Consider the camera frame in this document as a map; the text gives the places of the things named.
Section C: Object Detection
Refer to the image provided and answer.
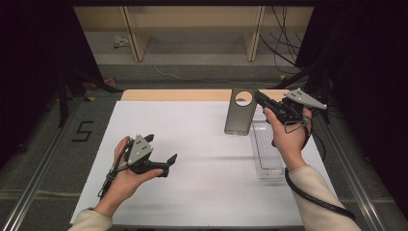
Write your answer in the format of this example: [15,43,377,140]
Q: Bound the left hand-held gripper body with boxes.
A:
[123,134,169,178]

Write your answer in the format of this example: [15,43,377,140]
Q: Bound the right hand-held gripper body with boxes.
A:
[271,88,328,127]

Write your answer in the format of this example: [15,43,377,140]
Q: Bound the grey phone case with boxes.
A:
[223,87,258,137]

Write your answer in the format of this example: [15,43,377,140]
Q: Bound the clear plastic tray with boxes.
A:
[249,104,288,180]

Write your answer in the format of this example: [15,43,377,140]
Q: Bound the person's left hand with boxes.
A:
[93,136,165,219]

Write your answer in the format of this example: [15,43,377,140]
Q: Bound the person's right hand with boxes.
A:
[263,107,314,172]

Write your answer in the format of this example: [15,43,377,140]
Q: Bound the black tripod stand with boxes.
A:
[57,65,124,129]
[268,61,332,124]

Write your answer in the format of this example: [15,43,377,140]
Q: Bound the white table mat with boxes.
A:
[69,100,338,227]

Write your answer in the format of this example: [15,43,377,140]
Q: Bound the pink cloth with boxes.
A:
[88,76,117,90]

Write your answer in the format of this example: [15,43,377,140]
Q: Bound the black curtain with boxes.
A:
[294,0,408,219]
[0,0,105,167]

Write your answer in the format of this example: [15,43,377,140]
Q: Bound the crumpled white paper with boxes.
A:
[113,35,130,50]

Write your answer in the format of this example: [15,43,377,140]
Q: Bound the light wooden desk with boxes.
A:
[72,5,315,63]

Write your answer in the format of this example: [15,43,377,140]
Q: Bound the thin grey wire loop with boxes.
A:
[283,118,307,135]

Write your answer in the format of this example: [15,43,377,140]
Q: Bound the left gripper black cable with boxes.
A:
[97,141,134,198]

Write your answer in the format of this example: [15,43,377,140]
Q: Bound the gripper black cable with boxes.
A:
[284,126,356,220]
[97,141,134,198]

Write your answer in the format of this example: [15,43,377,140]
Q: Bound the bundle of black cables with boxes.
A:
[259,5,306,75]

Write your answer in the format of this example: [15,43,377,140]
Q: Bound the white floor cable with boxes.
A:
[140,32,280,87]

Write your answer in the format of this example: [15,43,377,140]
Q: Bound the aluminium floor rail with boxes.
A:
[316,112,386,231]
[0,95,85,231]

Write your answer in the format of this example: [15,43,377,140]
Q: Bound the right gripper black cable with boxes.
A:
[284,126,356,220]

